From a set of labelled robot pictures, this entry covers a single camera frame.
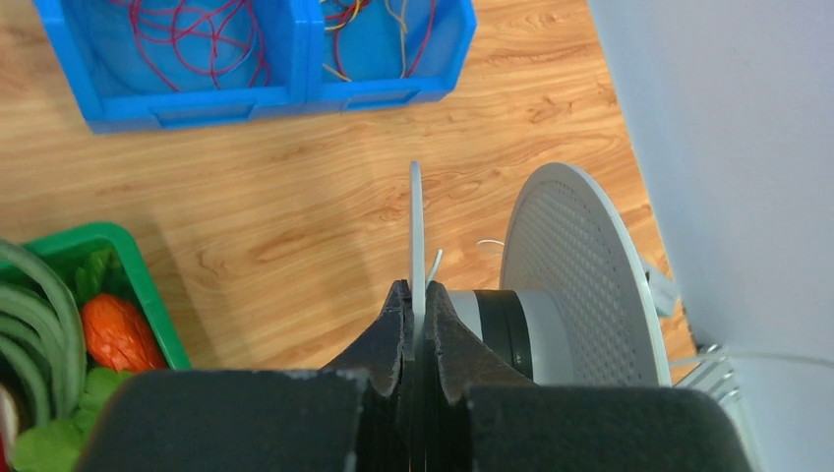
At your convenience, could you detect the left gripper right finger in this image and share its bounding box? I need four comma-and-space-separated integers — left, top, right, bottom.
424, 282, 750, 471

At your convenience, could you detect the blue two-compartment bin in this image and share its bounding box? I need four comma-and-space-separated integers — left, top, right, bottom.
35, 1, 476, 134

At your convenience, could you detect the mixed colour wire bundle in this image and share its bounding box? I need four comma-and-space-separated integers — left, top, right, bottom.
319, 0, 438, 84

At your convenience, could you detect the small orange carrot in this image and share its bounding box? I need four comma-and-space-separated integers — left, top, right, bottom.
81, 293, 168, 373

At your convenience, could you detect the red wire bundle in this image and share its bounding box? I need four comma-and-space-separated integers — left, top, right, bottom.
107, 0, 271, 93

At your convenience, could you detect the white perforated spool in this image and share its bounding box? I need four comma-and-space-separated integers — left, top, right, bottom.
408, 160, 673, 388

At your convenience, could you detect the green plastic tray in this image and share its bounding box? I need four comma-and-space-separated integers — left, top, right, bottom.
23, 222, 191, 370

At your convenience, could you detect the green long beans bundle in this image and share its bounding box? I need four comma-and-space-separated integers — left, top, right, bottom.
1, 240, 88, 426

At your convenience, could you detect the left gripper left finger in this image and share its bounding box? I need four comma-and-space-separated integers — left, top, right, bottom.
76, 280, 411, 471

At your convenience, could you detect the white cable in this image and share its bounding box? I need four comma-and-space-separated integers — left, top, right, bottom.
425, 238, 834, 370

